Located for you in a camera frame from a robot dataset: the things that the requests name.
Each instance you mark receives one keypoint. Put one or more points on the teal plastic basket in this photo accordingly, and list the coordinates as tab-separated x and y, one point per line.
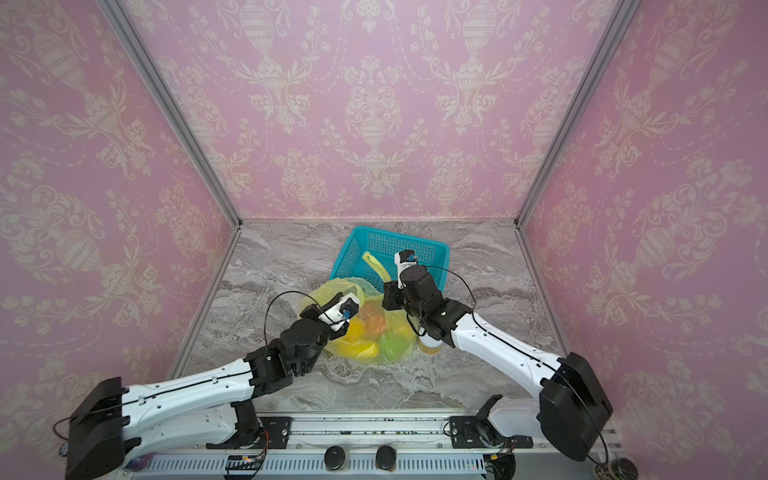
383	245

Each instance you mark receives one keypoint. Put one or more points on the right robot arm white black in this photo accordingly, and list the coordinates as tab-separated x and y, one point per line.
573	405

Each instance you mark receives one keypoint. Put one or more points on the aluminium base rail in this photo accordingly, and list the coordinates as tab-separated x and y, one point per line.
421	438

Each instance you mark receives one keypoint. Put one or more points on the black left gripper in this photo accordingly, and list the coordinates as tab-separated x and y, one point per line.
314	311

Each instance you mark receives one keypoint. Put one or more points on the yellow-green plastic bag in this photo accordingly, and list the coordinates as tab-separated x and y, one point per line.
370	298

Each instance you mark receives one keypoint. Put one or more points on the black knob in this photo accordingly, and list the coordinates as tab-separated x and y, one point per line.
335	458
386	458

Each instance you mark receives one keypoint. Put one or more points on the circuit board with wires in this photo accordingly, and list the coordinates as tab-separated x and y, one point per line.
244	463

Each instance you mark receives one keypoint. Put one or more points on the aluminium frame post right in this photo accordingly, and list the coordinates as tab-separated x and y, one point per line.
616	28

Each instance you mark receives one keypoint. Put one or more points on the black knob right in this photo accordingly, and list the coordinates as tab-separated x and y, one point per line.
386	458

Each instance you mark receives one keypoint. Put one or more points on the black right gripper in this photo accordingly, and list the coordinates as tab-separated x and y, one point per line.
392	294

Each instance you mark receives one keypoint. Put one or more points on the aluminium frame post left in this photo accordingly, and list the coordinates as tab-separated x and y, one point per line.
118	18

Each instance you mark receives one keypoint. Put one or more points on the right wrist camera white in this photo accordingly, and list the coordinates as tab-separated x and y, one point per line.
404	260

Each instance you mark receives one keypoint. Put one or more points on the green toy fruit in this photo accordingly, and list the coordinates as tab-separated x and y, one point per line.
393	347

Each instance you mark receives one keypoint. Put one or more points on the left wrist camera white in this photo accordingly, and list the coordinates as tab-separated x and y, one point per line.
340	310

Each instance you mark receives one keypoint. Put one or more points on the black knob left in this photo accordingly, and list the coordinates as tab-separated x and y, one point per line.
335	458

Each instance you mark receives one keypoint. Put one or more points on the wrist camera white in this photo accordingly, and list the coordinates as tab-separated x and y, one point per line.
340	310
404	260

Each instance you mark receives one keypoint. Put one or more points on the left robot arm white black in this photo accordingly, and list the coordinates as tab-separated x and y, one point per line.
115	423

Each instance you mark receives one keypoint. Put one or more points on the aluminium frame post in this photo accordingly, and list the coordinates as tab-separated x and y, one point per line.
616	28
118	18

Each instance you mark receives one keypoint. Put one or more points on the orange toy fruit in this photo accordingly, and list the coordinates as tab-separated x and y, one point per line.
375	322

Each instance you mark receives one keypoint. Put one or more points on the dark jar bottom right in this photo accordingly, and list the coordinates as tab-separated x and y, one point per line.
617	469

